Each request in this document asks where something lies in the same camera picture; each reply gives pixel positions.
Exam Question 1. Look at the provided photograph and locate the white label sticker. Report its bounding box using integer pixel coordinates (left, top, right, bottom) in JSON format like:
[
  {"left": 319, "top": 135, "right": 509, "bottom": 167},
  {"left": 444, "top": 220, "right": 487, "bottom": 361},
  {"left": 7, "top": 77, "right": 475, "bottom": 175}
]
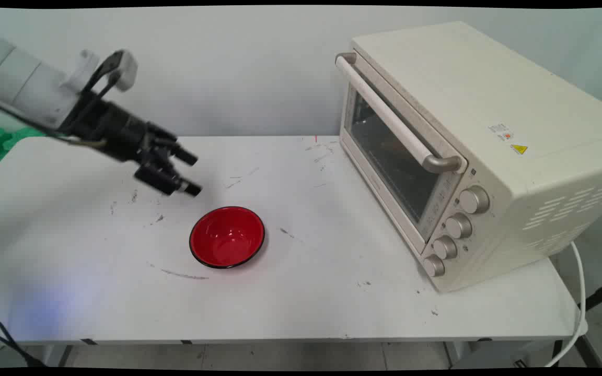
[{"left": 488, "top": 122, "right": 514, "bottom": 142}]

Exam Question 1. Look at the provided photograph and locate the green foam piece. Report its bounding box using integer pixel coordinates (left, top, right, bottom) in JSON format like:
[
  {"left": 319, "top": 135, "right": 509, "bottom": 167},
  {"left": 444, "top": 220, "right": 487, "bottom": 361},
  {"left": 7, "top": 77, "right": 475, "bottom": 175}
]
[{"left": 0, "top": 127, "right": 47, "bottom": 163}]

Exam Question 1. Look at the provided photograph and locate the red bowl with black rim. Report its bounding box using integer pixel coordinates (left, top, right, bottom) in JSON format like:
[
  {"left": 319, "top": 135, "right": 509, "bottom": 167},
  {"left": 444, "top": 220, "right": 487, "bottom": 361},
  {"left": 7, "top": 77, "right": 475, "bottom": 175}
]
[{"left": 189, "top": 206, "right": 266, "bottom": 269}]

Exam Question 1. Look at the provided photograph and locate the black floor cable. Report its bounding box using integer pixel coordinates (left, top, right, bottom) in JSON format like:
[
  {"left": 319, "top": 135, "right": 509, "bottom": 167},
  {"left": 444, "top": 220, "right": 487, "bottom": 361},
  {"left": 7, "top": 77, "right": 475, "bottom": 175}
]
[{"left": 0, "top": 311, "right": 47, "bottom": 368}]

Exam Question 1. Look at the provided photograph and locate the silver oven knob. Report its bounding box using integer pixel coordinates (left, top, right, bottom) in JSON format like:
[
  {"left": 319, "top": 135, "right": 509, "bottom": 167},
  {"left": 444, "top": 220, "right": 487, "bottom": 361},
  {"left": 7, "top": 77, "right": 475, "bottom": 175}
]
[
  {"left": 444, "top": 213, "right": 473, "bottom": 240},
  {"left": 422, "top": 254, "right": 446, "bottom": 278},
  {"left": 432, "top": 235, "right": 459, "bottom": 260},
  {"left": 458, "top": 186, "right": 490, "bottom": 215}
]

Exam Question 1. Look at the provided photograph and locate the white power cable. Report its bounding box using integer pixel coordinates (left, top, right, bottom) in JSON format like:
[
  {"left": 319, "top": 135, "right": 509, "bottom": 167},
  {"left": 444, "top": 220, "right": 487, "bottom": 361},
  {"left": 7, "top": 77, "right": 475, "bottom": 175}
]
[{"left": 543, "top": 241, "right": 589, "bottom": 369}]

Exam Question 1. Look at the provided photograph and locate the glass oven door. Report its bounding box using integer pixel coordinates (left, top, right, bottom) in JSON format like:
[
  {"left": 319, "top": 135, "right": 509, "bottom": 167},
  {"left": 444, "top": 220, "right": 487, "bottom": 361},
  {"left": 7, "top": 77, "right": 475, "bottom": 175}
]
[{"left": 338, "top": 63, "right": 468, "bottom": 256}]

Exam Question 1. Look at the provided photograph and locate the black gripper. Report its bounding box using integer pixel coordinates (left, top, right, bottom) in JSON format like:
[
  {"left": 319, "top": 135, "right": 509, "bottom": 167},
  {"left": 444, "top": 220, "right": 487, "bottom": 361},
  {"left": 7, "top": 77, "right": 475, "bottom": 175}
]
[{"left": 60, "top": 93, "right": 203, "bottom": 198}]

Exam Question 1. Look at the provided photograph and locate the black tripod stand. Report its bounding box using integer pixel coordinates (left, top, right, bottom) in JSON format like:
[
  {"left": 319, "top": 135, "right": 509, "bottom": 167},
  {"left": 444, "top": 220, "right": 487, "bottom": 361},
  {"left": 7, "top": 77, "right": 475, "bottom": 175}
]
[{"left": 575, "top": 278, "right": 602, "bottom": 369}]

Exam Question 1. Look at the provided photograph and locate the cream oven door handle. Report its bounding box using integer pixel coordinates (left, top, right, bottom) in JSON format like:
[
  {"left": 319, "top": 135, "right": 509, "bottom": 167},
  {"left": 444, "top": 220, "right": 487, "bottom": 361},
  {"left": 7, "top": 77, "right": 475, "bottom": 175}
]
[{"left": 334, "top": 52, "right": 464, "bottom": 174}]

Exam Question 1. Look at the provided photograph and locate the cream toaster oven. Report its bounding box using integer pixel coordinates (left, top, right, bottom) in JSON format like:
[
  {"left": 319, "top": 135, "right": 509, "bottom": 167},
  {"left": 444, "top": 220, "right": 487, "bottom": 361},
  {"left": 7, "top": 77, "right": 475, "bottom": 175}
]
[{"left": 334, "top": 21, "right": 602, "bottom": 293}]

